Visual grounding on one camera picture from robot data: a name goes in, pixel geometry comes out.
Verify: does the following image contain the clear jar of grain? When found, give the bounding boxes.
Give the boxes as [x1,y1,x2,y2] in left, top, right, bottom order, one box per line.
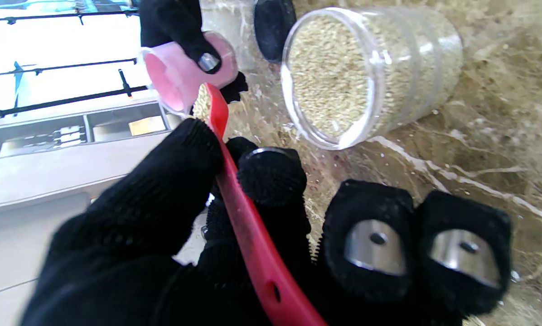
[280,5,464,151]

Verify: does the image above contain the pink plastic measuring cup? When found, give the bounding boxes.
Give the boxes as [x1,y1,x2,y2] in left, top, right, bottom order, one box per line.
[139,31,239,116]

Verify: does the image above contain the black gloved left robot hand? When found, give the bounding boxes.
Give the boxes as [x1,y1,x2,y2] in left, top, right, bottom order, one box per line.
[19,118,514,326]

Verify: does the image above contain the black round jar lid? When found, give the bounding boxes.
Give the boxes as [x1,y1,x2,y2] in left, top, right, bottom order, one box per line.
[253,0,297,64]

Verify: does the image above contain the tall wooden cabinet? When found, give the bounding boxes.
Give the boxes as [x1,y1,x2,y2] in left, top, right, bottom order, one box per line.
[0,100,176,326]

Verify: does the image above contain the red plastic measuring spoon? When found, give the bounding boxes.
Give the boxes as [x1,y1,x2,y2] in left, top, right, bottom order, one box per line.
[192,83,328,326]

